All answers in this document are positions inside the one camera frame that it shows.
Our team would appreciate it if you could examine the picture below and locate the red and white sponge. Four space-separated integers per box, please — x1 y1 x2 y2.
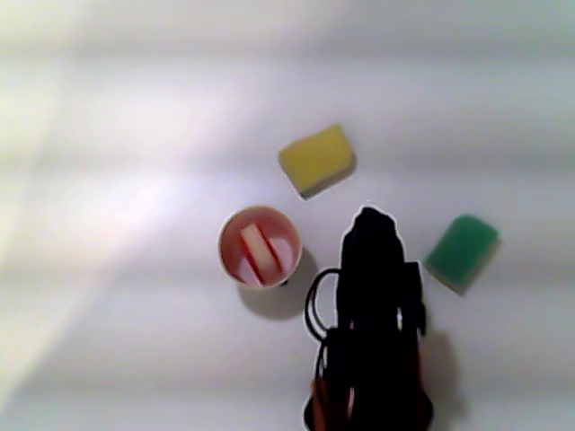
238 224 284 285

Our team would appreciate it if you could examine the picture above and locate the green and white sponge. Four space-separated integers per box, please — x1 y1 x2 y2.
424 214 500 295

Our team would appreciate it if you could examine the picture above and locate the yellow and white sponge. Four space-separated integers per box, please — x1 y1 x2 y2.
277 123 356 201

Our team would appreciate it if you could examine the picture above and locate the white paper cup green sleeve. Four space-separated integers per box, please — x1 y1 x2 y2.
217 205 303 287

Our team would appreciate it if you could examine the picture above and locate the black power cable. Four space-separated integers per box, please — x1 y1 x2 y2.
304 267 343 339

